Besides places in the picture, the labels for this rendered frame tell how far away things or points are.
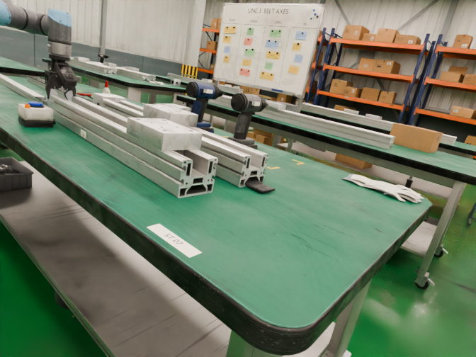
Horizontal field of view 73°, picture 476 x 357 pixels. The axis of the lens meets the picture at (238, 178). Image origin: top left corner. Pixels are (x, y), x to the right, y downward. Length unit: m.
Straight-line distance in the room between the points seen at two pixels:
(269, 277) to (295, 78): 3.60
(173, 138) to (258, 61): 3.65
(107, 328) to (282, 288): 0.81
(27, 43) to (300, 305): 12.56
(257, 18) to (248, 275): 4.13
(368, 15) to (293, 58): 8.32
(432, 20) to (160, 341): 11.22
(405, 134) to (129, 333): 2.25
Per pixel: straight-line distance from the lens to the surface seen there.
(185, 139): 0.75
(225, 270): 0.48
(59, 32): 1.40
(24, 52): 12.76
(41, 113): 1.21
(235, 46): 4.61
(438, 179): 2.18
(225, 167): 0.86
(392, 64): 10.62
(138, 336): 1.17
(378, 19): 12.08
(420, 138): 2.67
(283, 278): 0.50
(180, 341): 1.16
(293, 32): 4.12
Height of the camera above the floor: 1.05
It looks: 17 degrees down
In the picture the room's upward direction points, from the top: 11 degrees clockwise
